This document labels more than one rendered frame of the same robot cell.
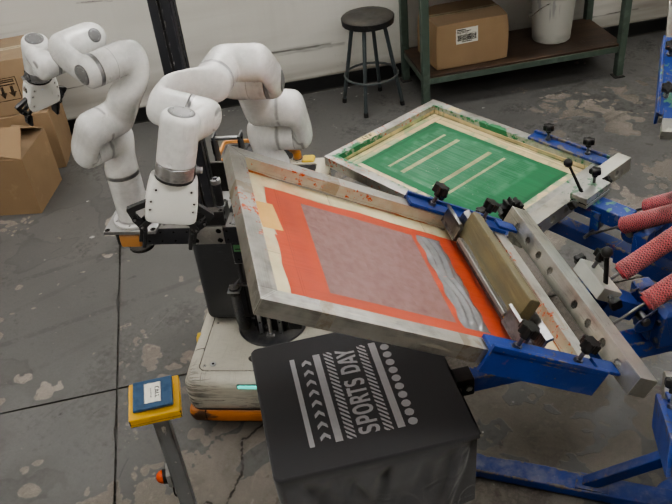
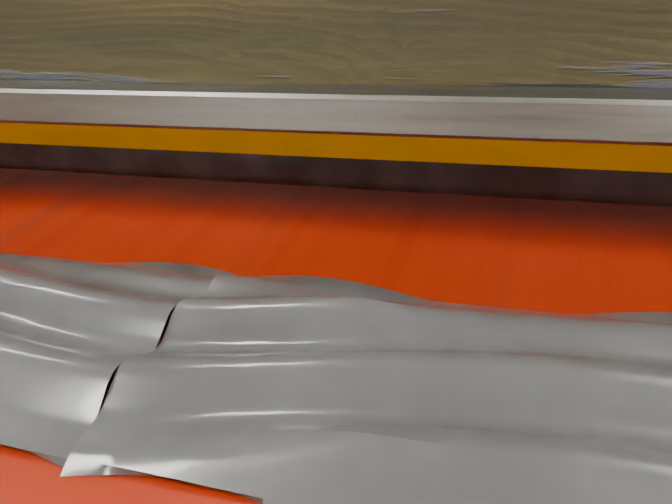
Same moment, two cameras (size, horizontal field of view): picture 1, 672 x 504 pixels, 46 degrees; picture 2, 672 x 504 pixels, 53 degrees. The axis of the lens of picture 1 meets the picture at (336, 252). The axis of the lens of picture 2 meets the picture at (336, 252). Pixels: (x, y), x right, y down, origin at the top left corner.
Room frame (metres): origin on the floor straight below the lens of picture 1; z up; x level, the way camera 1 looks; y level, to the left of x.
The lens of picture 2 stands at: (1.32, -0.22, 1.36)
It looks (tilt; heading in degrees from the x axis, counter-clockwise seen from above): 55 degrees down; 308
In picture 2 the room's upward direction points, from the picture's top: 20 degrees counter-clockwise
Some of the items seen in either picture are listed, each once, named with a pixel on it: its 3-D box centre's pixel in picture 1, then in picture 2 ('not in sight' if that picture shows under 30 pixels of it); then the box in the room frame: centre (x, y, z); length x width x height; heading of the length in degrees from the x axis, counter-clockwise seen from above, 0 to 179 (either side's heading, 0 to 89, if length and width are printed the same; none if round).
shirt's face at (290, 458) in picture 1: (358, 389); not in sight; (1.37, -0.02, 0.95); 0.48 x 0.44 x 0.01; 98
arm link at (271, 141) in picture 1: (273, 142); not in sight; (1.91, 0.14, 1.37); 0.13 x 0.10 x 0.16; 78
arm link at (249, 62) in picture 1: (243, 76); not in sight; (1.67, 0.16, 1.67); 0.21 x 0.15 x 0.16; 168
